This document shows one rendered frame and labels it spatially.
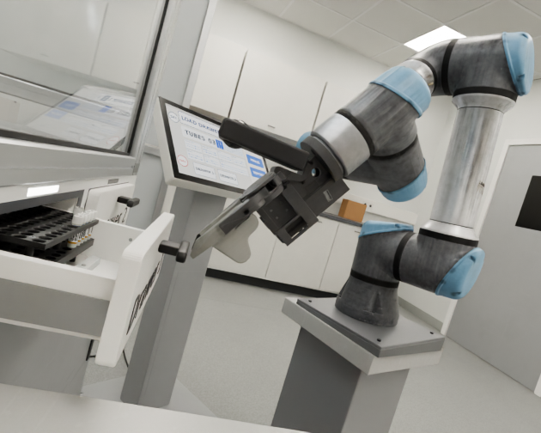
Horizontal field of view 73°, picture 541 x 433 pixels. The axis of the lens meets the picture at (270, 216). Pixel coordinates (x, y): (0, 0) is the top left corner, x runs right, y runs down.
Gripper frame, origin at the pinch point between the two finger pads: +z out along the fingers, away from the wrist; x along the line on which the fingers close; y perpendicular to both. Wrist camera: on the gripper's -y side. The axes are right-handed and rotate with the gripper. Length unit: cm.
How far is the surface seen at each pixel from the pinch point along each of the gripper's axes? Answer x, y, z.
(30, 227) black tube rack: -3.9, -13.4, 11.8
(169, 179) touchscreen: 68, -11, 4
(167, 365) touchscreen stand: 92, 42, 55
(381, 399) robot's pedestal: 25, 58, -4
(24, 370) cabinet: 7.8, -0.4, 32.1
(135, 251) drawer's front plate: -13.9, -4.6, 2.3
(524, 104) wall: 295, 143, -299
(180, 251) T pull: -3.2, -0.8, 1.6
